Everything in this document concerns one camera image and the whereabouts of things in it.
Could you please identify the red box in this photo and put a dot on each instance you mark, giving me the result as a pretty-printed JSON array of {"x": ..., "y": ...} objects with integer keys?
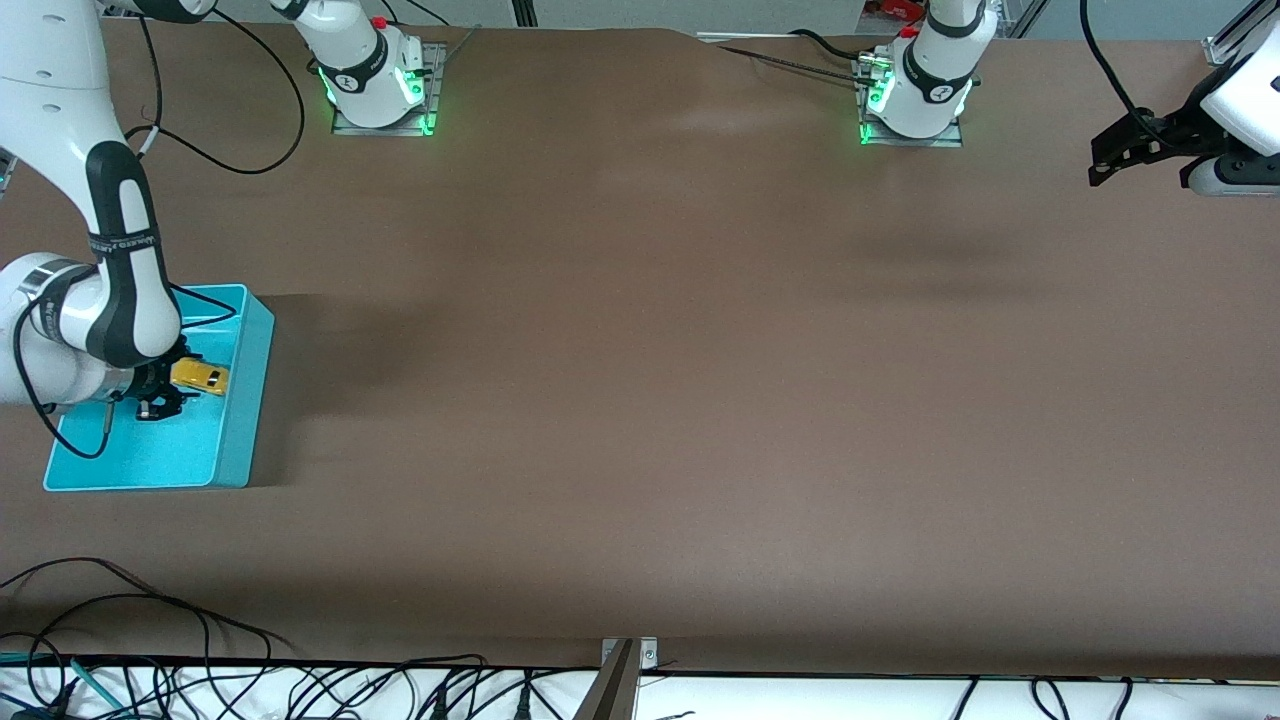
[{"x": 895, "y": 8}]

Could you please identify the grey metal base plate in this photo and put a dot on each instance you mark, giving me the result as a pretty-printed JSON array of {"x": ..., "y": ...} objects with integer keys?
[
  {"x": 438, "y": 80},
  {"x": 910, "y": 143}
]

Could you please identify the grey metal bar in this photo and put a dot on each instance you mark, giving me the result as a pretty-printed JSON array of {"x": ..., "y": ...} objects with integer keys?
[{"x": 610, "y": 695}]

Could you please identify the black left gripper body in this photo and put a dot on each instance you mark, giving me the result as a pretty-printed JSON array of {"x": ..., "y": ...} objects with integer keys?
[{"x": 1172, "y": 133}]

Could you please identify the aluminium profile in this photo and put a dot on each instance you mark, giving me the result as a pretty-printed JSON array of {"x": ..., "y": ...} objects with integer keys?
[{"x": 1240, "y": 28}]

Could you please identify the teal plastic bin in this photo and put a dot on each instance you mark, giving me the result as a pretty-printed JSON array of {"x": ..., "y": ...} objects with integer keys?
[{"x": 180, "y": 450}]

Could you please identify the yellow beetle toy car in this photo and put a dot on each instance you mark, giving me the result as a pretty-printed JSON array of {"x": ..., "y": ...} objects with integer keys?
[{"x": 200, "y": 377}]

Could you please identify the silver metal bracket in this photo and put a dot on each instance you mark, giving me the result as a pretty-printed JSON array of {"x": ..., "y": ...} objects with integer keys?
[{"x": 648, "y": 652}]

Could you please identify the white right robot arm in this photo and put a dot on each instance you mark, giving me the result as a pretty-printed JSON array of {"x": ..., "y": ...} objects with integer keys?
[{"x": 50, "y": 80}]

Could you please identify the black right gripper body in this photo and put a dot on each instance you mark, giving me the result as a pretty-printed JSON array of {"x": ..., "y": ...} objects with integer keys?
[{"x": 152, "y": 385}]

